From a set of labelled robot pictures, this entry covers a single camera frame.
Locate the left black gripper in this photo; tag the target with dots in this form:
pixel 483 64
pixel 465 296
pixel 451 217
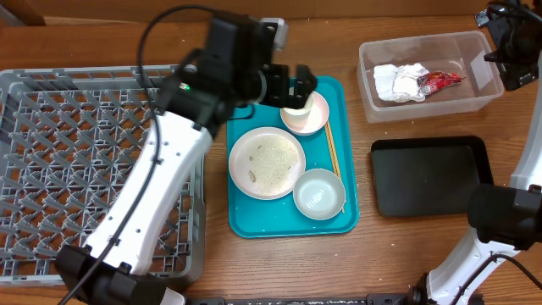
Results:
pixel 280 95

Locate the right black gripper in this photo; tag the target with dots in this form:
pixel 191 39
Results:
pixel 515 73

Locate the pale green cup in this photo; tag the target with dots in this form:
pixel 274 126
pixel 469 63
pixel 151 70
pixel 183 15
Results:
pixel 297 117

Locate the large pink dinner plate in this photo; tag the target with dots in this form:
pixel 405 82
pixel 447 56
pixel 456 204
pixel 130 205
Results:
pixel 265 163

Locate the white paper napkin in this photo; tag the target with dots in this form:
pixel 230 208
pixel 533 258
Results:
pixel 399 84

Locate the red snack wrapper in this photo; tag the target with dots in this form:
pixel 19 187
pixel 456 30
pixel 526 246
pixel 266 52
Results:
pixel 433 82

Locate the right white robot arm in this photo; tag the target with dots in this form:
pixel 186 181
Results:
pixel 503 220

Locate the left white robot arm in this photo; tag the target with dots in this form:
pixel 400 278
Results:
pixel 234 69

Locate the clear plastic waste bin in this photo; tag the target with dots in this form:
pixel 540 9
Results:
pixel 458 52

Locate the grey plastic dishwasher rack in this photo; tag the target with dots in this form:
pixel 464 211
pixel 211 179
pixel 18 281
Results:
pixel 69 139

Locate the wooden chopstick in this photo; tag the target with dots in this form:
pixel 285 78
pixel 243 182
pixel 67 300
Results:
pixel 331 148
pixel 335 148

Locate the pale green bowl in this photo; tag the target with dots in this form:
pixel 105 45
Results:
pixel 319 194

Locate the black rectangular tray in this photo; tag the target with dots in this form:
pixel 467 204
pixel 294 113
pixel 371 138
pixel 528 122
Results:
pixel 428 176

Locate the black rail at table edge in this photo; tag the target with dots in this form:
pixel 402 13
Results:
pixel 375 299

